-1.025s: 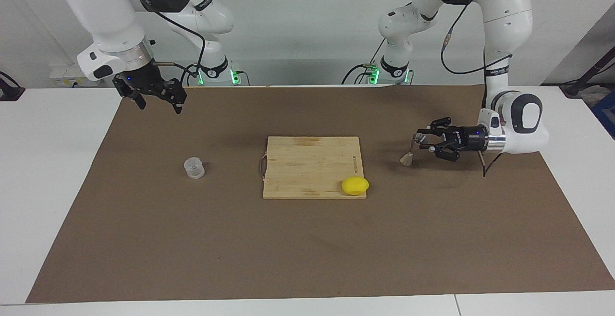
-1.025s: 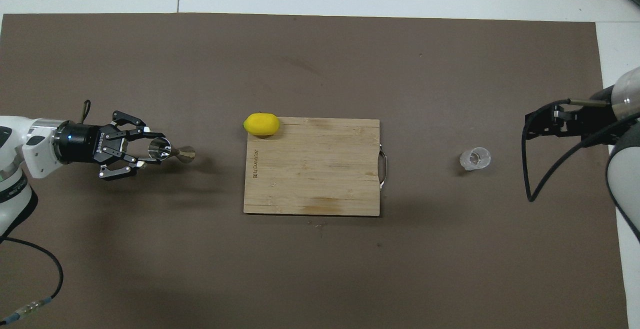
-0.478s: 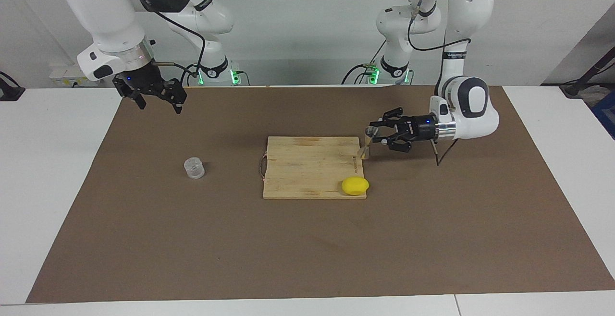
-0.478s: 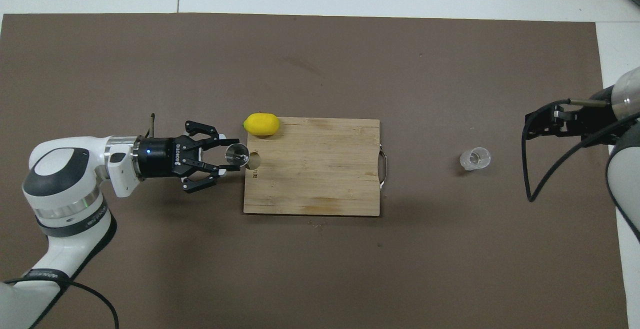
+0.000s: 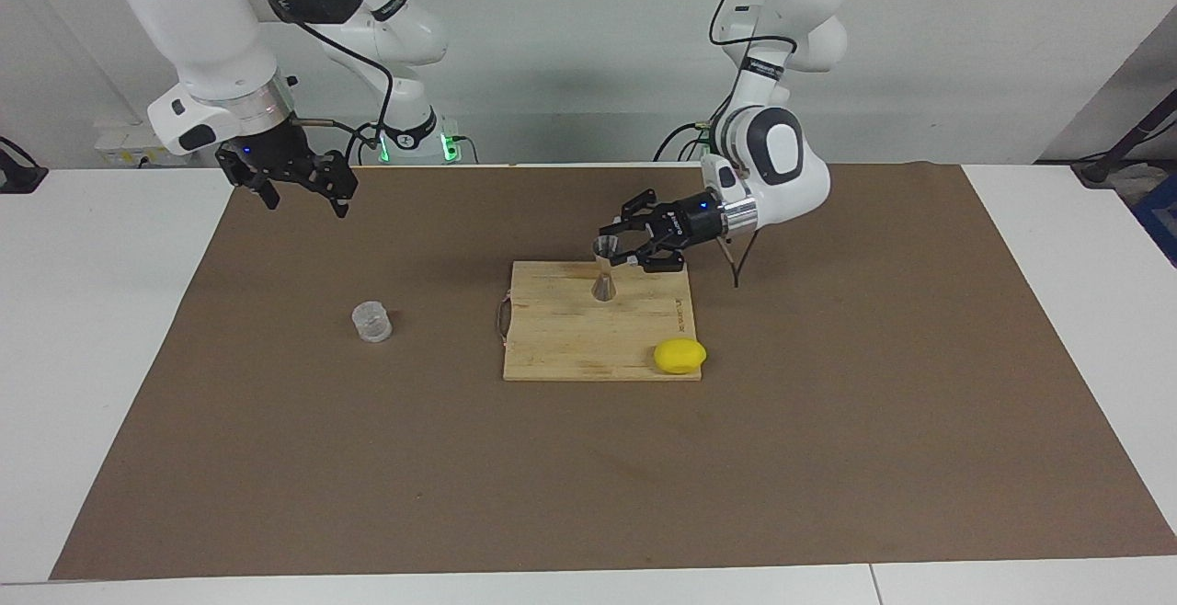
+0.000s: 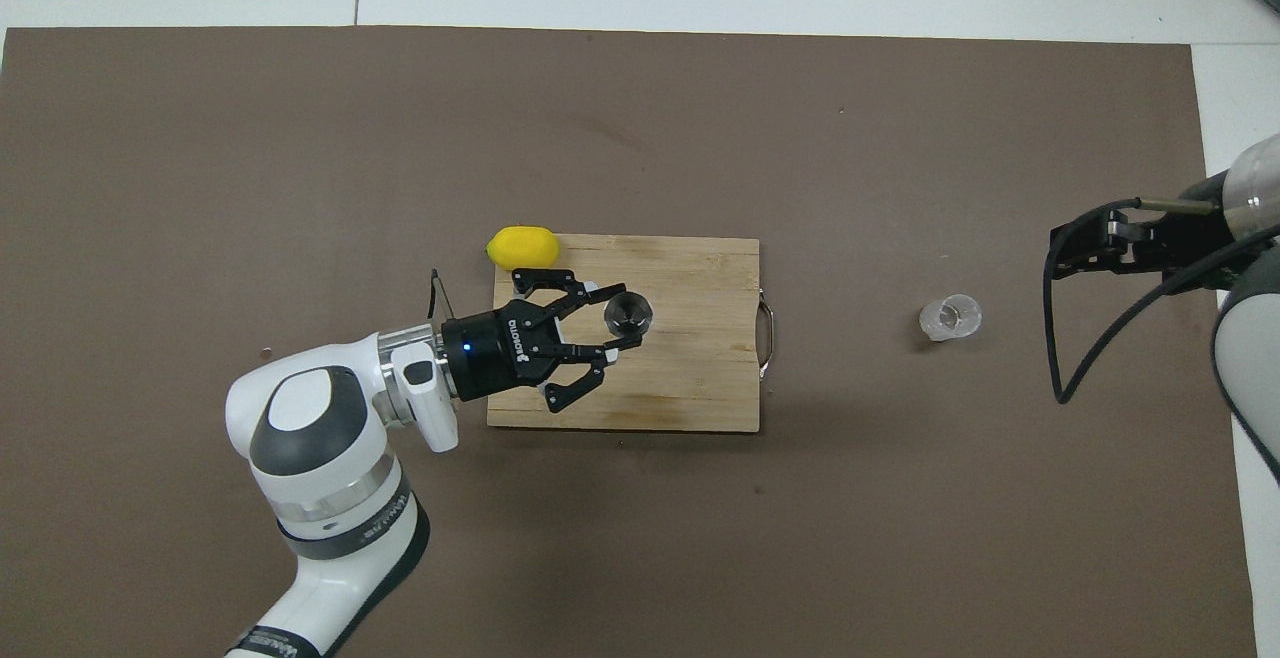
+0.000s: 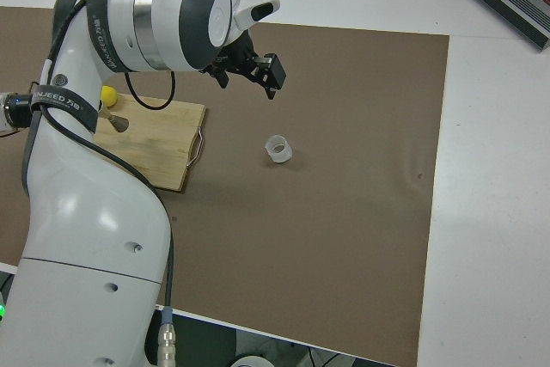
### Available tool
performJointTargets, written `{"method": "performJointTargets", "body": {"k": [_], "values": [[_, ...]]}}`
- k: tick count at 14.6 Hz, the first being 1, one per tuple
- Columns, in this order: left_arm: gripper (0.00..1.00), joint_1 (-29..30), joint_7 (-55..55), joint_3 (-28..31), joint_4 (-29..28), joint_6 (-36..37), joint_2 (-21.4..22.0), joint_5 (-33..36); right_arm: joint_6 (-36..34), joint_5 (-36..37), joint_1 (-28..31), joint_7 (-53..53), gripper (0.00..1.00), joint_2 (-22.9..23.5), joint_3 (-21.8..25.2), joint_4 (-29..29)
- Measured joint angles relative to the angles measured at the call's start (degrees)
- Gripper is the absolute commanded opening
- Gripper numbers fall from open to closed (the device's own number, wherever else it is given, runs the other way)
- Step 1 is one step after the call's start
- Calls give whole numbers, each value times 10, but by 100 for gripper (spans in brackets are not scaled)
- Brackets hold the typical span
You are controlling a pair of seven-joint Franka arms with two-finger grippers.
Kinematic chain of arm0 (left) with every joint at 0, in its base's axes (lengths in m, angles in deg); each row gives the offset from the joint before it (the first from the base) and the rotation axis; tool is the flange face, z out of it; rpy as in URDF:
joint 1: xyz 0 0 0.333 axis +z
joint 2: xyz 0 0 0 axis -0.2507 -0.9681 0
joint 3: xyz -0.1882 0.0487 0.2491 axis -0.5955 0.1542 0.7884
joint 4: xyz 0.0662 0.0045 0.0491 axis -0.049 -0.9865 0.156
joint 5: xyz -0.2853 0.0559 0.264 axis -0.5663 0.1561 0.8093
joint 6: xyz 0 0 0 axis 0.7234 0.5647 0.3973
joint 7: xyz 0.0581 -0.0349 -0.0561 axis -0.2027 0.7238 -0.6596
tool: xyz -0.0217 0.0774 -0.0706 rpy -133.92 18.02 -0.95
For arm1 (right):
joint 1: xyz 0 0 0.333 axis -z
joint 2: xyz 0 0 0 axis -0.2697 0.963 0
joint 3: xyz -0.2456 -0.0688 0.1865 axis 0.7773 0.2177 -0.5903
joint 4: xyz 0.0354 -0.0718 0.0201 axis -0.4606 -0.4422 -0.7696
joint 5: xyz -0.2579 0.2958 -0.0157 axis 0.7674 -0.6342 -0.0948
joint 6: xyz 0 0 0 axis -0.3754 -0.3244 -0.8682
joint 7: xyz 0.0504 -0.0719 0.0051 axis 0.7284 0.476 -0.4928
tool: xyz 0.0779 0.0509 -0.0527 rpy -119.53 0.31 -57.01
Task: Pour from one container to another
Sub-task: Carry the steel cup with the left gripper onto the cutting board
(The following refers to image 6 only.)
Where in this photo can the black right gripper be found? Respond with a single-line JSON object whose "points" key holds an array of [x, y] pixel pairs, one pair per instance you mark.
{"points": [[1180, 243]]}

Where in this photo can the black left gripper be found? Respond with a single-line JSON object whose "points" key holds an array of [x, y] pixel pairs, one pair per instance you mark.
{"points": [[495, 353]]}

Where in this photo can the steel double jigger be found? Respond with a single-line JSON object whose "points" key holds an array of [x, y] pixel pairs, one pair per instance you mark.
{"points": [[628, 314]]}

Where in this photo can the small clear plastic cup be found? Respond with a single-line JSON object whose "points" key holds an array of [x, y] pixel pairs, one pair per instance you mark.
{"points": [[950, 318]]}

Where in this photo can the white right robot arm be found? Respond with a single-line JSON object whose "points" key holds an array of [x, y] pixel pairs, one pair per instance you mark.
{"points": [[1250, 358]]}

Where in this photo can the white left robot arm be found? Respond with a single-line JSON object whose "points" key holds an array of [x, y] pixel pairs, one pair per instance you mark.
{"points": [[320, 458]]}

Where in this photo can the yellow lemon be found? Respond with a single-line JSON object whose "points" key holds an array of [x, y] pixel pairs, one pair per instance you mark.
{"points": [[522, 248]]}

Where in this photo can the large brown table mat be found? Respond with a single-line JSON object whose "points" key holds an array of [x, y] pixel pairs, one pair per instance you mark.
{"points": [[300, 138]]}

